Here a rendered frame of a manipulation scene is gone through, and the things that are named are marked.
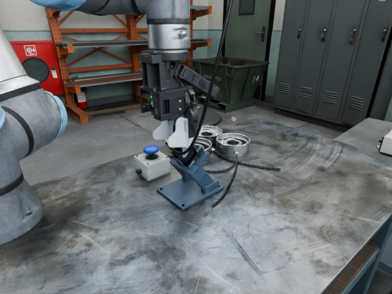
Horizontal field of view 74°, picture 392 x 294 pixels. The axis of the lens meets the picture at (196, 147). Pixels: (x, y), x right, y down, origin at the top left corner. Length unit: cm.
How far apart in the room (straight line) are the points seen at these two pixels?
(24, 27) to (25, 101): 371
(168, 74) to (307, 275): 41
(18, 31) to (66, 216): 381
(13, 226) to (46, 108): 25
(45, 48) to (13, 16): 50
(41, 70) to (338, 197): 388
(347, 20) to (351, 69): 51
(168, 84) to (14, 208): 36
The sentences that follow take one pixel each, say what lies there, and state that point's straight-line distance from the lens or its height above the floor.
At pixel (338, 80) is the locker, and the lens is 352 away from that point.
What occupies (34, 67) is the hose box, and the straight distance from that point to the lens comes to 413.
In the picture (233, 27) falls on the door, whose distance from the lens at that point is 514.
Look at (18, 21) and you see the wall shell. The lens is 433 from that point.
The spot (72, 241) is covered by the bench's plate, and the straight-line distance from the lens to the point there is 56.
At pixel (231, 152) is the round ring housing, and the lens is 78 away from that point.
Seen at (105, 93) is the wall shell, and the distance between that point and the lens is 464.
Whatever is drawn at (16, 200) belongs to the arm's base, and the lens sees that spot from 60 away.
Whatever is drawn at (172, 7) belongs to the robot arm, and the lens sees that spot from 47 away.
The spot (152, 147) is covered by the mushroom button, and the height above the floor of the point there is 87.
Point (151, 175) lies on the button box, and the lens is 68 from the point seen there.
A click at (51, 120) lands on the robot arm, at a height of 97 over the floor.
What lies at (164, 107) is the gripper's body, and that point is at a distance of 48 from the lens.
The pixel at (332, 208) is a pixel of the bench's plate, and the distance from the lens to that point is 65.
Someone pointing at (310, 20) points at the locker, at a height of 123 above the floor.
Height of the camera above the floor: 116
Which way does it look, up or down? 25 degrees down
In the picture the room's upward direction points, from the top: straight up
